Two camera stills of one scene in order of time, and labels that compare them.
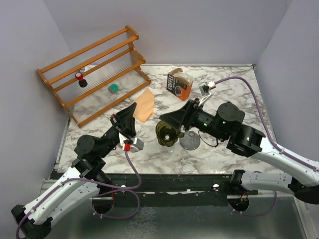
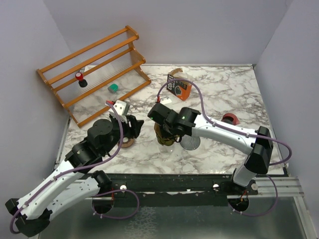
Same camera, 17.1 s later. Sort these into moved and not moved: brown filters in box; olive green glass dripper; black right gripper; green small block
Moved: black right gripper
Not moved: brown filters in box; green small block; olive green glass dripper
